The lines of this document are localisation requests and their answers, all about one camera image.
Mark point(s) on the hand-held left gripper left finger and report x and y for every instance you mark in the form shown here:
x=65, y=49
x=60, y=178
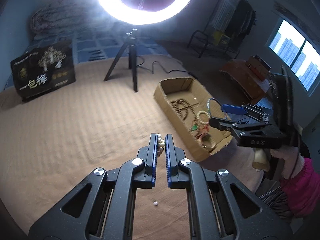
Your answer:
x=151, y=155

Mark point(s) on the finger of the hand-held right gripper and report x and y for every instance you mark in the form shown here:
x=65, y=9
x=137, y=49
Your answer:
x=220, y=123
x=233, y=108

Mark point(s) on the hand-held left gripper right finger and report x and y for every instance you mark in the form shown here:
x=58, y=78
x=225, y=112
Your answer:
x=170, y=155

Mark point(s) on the cardboard box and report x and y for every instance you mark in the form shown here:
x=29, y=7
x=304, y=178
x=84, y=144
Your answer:
x=165, y=97

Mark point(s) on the person's right forearm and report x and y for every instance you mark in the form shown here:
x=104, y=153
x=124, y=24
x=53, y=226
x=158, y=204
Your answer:
x=305, y=190

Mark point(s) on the person's right hand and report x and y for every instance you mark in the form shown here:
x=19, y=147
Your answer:
x=287, y=160

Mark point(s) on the brown wooden bench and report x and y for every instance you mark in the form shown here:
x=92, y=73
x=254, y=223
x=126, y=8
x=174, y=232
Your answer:
x=245, y=80

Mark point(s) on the small wooden box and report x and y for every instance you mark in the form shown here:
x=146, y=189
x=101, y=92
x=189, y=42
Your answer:
x=257, y=66

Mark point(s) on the striped cloth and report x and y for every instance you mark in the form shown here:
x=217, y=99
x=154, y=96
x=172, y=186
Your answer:
x=275, y=200

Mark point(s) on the yellow box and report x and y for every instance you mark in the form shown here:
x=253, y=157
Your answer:
x=221, y=38

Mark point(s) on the black metal chair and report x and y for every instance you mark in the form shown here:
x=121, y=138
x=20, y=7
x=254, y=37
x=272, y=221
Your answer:
x=197, y=36

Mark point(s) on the window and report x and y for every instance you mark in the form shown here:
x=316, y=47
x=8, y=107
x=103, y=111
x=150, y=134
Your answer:
x=287, y=45

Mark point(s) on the dark hanging clothes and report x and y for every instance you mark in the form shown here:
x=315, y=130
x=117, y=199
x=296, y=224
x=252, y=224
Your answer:
x=242, y=22

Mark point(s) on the black tripod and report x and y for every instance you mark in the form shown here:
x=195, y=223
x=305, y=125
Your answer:
x=132, y=62

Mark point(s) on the white knitted garment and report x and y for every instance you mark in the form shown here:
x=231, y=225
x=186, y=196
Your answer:
x=222, y=12

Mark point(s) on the black clothes rack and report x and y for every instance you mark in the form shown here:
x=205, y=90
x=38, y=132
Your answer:
x=217, y=2

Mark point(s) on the blue patterned bed sheet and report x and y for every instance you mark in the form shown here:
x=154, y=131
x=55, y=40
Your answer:
x=100, y=45

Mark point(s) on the black printed gift box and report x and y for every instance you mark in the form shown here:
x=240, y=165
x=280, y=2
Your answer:
x=42, y=80

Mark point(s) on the folded floral quilt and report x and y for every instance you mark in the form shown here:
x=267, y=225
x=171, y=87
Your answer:
x=55, y=17

